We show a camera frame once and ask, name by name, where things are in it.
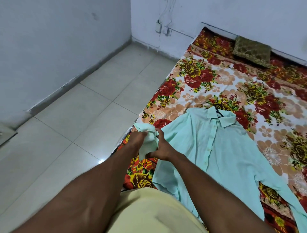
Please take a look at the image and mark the mint green button shirt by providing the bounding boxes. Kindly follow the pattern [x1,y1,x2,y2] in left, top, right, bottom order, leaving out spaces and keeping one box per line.
[133,106,307,227]

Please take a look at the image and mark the person's pale yellow garment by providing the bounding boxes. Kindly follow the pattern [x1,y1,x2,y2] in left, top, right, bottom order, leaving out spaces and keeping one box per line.
[106,187,209,233]

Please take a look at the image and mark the person's left forearm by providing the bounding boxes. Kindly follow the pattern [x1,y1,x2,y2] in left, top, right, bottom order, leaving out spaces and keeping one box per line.
[11,144,141,233]

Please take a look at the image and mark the red floral bed sheet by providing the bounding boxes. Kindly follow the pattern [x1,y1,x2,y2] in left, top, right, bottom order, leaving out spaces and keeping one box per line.
[117,27,307,233]

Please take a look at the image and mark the olive gold patterned cushion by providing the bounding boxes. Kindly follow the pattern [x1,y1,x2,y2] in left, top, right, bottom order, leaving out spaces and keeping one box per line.
[232,36,272,68]

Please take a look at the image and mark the person's left hand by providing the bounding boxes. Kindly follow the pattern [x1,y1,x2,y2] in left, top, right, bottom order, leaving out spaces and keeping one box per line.
[124,131,149,155]

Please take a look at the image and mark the person's right hand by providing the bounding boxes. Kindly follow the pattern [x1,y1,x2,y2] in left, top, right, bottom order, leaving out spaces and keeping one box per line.
[146,127,179,162]

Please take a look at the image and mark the white wall cables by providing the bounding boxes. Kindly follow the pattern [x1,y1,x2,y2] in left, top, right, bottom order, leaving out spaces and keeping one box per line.
[157,0,177,27]

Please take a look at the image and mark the person's right forearm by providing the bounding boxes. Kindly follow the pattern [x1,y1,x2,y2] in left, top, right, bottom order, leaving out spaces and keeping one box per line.
[167,151,268,233]

